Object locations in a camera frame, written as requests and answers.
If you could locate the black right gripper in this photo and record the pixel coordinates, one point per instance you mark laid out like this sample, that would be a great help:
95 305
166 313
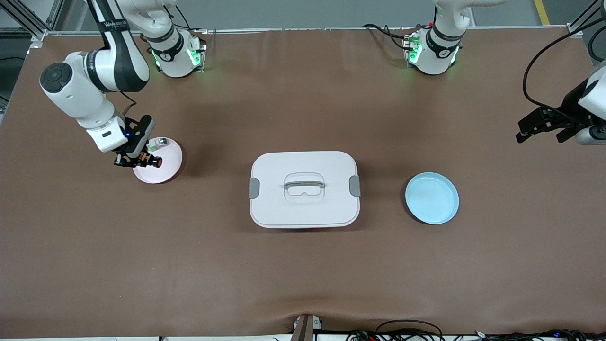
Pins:
128 152

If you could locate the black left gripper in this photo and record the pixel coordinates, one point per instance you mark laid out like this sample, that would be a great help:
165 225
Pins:
569 107

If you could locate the orange and black push-button switch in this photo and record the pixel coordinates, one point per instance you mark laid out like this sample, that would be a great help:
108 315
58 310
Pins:
154 162

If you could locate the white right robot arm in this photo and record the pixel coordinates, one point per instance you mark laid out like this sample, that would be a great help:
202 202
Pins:
80 94

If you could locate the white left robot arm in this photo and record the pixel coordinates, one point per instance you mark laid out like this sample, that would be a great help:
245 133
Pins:
438 52

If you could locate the pink round plate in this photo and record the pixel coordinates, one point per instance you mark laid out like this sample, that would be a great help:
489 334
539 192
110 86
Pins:
165 173

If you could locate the light blue round plate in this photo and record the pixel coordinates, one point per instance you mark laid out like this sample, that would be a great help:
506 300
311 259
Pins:
432 199

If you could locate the brown table cover mat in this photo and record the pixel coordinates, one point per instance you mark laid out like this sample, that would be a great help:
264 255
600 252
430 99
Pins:
303 274

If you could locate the green and clear push-button switch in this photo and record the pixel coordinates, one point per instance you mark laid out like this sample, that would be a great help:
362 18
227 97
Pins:
161 142

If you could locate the aluminium frame post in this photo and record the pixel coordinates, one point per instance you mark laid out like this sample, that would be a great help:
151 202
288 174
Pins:
38 34
575 31

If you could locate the aluminium table edge rail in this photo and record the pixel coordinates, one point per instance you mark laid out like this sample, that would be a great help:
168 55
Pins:
284 30

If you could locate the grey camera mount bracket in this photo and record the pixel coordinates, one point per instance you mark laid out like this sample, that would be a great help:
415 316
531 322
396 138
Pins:
305 329

